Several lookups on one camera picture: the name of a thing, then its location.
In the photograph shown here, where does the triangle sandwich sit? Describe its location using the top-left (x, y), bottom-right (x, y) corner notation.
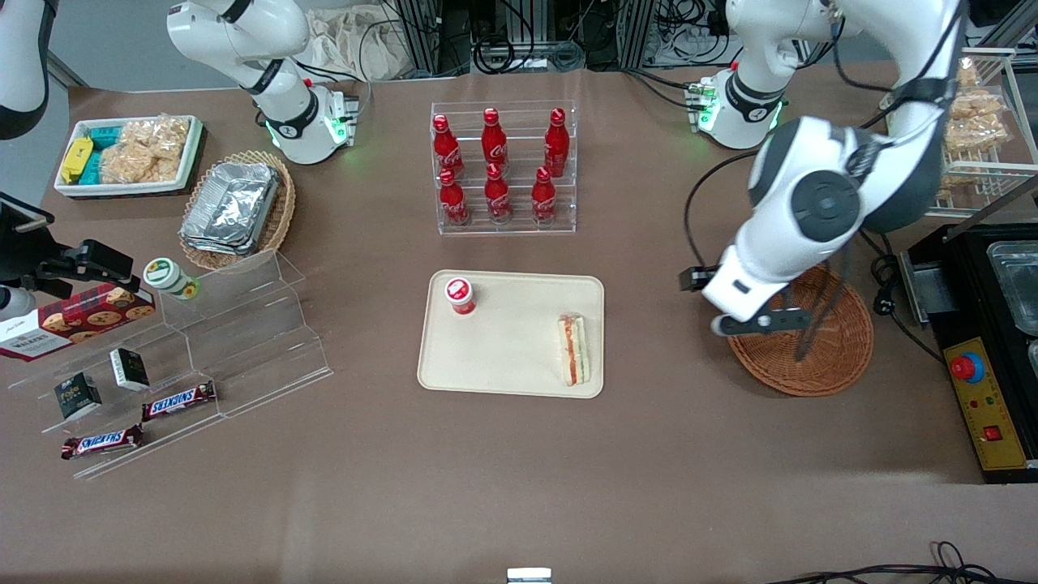
top-left (556, 312), bottom-right (590, 387)

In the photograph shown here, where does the round brown wicker basket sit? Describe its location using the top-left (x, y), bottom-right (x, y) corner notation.
top-left (726, 260), bottom-right (875, 397)

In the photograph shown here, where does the oval light wicker basket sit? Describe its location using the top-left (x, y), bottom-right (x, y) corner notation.
top-left (180, 150), bottom-right (297, 271)

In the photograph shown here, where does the beige plastic tray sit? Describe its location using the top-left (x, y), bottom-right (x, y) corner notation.
top-left (417, 269), bottom-right (606, 399)

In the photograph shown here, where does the red tartan cookie box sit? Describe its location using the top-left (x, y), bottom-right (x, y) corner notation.
top-left (0, 282), bottom-right (157, 362)

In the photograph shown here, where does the green and white yogurt cup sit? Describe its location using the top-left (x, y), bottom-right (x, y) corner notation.
top-left (144, 257), bottom-right (201, 301)

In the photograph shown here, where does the yellow snack packet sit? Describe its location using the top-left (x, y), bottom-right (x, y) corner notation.
top-left (61, 136), bottom-right (94, 183)

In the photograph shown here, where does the small black box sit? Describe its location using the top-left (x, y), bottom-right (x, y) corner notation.
top-left (54, 371), bottom-right (103, 420)
top-left (109, 347), bottom-right (151, 392)

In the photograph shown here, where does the aluminium foil container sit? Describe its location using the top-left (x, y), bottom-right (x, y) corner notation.
top-left (180, 231), bottom-right (252, 256)
top-left (185, 162), bottom-right (281, 244)

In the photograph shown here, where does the white plastic snack bin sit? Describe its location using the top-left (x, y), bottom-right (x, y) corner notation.
top-left (54, 115), bottom-right (204, 198)

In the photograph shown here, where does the Snickers chocolate bar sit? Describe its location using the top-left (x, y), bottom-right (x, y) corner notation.
top-left (142, 381), bottom-right (217, 423)
top-left (61, 424), bottom-right (145, 461)

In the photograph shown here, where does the clear acrylic step stand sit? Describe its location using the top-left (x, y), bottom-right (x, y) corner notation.
top-left (8, 247), bottom-right (333, 479)

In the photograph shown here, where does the red cola bottle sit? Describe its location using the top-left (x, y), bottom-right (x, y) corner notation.
top-left (432, 114), bottom-right (465, 178)
top-left (544, 107), bottom-right (570, 178)
top-left (531, 166), bottom-right (558, 225)
top-left (482, 108), bottom-right (508, 167)
top-left (439, 168), bottom-right (470, 226)
top-left (484, 162), bottom-right (513, 224)

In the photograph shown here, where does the clear acrylic bottle rack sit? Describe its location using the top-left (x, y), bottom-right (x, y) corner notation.
top-left (430, 100), bottom-right (578, 236)

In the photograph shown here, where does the red and white cup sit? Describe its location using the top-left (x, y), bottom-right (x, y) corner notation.
top-left (444, 277), bottom-right (478, 316)

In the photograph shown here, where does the black machine with yellow panel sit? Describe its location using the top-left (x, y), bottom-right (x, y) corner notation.
top-left (924, 219), bottom-right (1038, 485)

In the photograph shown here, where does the beige cloth bag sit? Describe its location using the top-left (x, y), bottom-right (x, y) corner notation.
top-left (304, 8), bottom-right (406, 82)

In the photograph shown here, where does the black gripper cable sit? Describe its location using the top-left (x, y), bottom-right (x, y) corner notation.
top-left (684, 152), bottom-right (759, 273)

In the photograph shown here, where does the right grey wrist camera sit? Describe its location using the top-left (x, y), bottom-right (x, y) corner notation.
top-left (0, 284), bottom-right (36, 324)

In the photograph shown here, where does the black power cable with plug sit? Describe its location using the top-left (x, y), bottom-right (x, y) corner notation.
top-left (872, 231), bottom-right (946, 362)

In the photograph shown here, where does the black cable bundle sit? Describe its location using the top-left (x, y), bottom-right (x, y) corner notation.
top-left (649, 0), bottom-right (731, 66)
top-left (470, 32), bottom-right (585, 74)

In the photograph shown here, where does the white wire rack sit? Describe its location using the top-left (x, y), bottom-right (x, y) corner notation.
top-left (882, 47), bottom-right (1038, 220)

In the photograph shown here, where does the black floor cable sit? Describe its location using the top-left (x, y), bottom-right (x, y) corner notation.
top-left (766, 539), bottom-right (1038, 584)

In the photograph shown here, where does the aluminium profile frame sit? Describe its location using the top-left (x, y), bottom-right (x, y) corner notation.
top-left (393, 0), bottom-right (658, 75)

